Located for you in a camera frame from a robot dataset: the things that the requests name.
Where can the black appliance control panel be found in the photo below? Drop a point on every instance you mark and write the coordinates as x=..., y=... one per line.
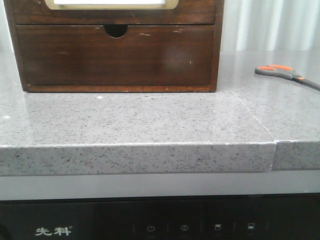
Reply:
x=210, y=217

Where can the dark wooden drawer cabinet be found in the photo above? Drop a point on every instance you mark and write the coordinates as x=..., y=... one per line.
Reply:
x=116, y=22

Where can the dark wooden drawer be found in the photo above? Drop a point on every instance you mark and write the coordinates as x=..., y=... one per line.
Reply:
x=145, y=55

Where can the white label in brass frame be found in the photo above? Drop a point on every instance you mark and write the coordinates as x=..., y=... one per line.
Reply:
x=111, y=4

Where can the orange grey handled scissors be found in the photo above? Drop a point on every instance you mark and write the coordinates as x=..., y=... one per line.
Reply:
x=285, y=72

